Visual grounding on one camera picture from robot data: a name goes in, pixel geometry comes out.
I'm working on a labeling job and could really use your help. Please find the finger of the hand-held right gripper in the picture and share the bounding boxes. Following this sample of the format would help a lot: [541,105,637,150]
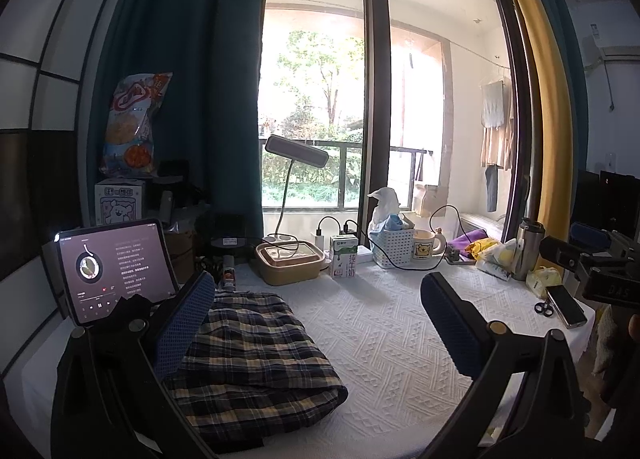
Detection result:
[539,235,594,271]
[570,221,619,246]

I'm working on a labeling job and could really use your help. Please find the blue curtain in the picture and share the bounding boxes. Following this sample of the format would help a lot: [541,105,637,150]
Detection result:
[517,0,591,174]
[90,0,273,250]

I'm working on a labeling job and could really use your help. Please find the steel thermos tumbler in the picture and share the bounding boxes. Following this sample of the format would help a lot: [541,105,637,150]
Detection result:
[512,217,546,282]

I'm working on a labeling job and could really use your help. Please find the white air conditioner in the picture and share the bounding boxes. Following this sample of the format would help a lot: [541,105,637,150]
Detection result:
[590,21,640,60]

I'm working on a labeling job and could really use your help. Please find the yellow lunch box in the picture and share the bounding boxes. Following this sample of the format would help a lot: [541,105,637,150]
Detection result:
[255,241,327,286]

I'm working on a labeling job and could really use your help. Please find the yellow tissue pack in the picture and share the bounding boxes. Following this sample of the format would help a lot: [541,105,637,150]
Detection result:
[525,266,565,299]

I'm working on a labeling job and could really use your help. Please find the plaid flannel shirt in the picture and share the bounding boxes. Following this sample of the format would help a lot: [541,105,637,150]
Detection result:
[162,291,349,442]

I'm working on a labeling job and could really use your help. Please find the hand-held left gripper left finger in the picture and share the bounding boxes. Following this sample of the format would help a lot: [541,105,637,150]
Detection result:
[50,270,221,459]

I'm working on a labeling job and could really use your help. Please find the black round device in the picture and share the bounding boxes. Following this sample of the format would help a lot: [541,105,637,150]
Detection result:
[210,213,248,252]

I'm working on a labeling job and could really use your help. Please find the white textured bed cover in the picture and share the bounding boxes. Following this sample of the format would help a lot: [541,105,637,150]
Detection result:
[0,259,598,459]

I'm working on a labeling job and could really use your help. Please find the purple cloth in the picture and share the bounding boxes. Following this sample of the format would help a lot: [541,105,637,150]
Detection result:
[447,228,488,252]

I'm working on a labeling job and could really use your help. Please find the brown box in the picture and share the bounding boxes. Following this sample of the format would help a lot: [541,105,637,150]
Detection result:
[162,229,196,285]

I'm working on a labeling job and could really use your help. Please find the cardboard box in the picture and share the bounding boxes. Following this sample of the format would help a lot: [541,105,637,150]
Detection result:
[414,183,451,217]

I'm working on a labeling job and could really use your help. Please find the white green milk carton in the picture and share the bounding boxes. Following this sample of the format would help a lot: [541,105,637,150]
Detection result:
[329,234,359,280]

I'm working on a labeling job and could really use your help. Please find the yellow plastic bag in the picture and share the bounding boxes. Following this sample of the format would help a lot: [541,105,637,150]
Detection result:
[470,238,518,282]

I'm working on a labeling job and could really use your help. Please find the hanging grey garment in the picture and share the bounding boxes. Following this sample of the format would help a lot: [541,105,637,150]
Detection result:
[479,80,507,128]

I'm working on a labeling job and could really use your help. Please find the white bear print box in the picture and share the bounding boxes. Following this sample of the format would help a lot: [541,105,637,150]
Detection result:
[95,178,147,227]

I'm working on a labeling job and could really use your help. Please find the desk lamp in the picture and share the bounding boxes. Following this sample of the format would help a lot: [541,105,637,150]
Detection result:
[262,135,330,247]

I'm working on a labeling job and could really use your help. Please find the hanging dark trousers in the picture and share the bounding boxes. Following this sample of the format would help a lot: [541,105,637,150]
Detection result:
[485,164,501,212]

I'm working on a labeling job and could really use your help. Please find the bear print mug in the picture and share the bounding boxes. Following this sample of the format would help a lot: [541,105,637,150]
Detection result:
[411,229,447,262]

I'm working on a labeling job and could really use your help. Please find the white plastic bag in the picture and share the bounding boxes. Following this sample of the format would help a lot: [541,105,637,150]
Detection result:
[367,187,403,227]

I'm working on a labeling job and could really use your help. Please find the white plastic basket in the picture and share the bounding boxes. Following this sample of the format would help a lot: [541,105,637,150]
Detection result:
[368,226,416,269]

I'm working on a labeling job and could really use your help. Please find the short black cable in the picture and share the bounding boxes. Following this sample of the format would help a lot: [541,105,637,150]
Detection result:
[316,215,348,241]

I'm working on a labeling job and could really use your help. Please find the balcony railing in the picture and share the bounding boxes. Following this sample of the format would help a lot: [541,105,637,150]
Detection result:
[260,136,433,212]

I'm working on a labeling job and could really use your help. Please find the person's dark clothing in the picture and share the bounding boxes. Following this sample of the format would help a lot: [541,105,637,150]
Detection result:
[597,334,640,440]

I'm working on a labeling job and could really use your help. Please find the tablet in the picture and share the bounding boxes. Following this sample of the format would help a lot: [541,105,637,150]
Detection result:
[54,219,181,327]

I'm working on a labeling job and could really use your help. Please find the hanging beige garment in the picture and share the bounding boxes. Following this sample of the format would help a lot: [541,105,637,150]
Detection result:
[481,84,517,170]

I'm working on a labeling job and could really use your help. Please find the colourful snack bag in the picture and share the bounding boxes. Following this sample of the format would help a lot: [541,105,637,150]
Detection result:
[100,72,173,178]

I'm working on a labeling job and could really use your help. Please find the dark window frame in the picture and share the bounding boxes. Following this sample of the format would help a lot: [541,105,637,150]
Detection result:
[357,0,393,230]

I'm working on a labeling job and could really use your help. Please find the black monitor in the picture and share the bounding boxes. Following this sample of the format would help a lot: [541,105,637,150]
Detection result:
[585,169,640,245]

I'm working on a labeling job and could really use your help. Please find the black phone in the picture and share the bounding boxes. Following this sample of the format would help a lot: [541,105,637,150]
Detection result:
[545,285,588,330]

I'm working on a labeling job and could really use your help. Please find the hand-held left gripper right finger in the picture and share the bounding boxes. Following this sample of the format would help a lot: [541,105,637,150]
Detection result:
[420,271,591,459]

